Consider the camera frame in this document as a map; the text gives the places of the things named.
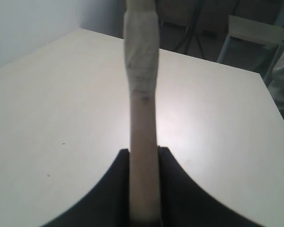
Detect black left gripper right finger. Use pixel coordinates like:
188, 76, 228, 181
158, 147, 258, 227

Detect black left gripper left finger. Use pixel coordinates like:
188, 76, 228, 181
44, 148, 133, 227

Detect wooden paint brush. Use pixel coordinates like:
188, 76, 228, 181
124, 0, 161, 227

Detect black tripod stand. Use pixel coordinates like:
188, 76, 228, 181
173, 0, 206, 60

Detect grey chair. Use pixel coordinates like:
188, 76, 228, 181
216, 14, 284, 71

